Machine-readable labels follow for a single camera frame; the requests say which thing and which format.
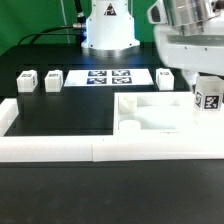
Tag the white U-shaped obstacle fence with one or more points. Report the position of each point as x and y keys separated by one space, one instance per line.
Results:
x=138 y=146

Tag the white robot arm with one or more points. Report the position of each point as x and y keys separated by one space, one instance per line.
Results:
x=189 y=34

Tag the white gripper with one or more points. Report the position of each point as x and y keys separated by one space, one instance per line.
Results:
x=201 y=53

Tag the white square tabletop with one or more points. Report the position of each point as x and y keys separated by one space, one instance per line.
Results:
x=147 y=113

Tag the white sheet with AprilTags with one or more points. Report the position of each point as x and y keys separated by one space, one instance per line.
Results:
x=113 y=77

